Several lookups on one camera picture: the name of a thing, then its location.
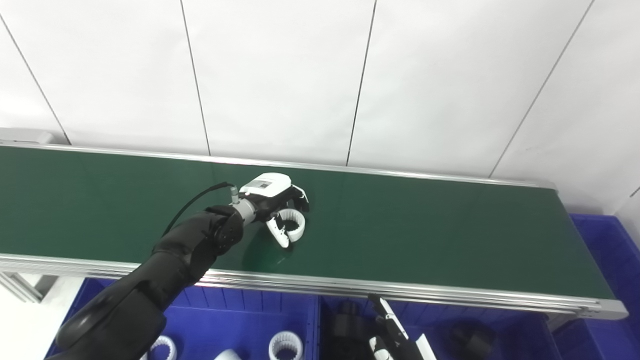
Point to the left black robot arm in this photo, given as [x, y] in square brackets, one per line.
[165, 270]

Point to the white solid cylinder part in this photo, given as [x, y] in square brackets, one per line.
[227, 355]

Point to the blue bin with black parts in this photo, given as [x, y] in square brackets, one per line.
[520, 340]

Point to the large empty blue bin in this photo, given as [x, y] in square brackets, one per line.
[605, 245]

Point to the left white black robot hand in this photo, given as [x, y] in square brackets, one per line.
[267, 187]

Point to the blue bin with white parts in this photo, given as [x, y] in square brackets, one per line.
[240, 320]

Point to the grey conveyor end housing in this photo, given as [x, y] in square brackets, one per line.
[25, 135]

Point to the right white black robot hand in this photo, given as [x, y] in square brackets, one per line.
[400, 345]

